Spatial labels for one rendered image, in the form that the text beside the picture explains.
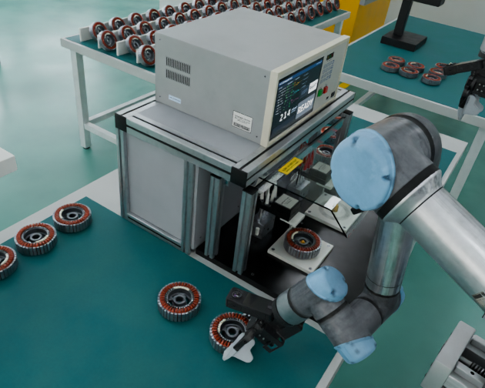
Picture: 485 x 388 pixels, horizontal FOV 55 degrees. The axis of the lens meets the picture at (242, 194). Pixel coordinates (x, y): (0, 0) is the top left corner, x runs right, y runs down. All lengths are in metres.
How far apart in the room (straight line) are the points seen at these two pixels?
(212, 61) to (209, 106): 0.13
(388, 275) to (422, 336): 1.44
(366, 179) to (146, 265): 0.81
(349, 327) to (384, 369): 1.27
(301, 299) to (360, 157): 0.38
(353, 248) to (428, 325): 1.06
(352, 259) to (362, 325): 0.49
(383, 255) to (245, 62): 0.56
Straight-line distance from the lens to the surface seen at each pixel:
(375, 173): 0.70
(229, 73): 1.21
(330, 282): 0.95
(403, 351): 2.33
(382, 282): 1.01
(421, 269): 2.76
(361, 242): 1.54
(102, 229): 1.50
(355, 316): 0.99
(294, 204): 1.36
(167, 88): 1.37
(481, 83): 1.51
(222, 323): 1.20
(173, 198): 1.33
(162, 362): 1.17
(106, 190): 1.66
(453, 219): 0.73
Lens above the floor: 1.72
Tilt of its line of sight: 36 degrees down
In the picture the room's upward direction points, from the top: 7 degrees clockwise
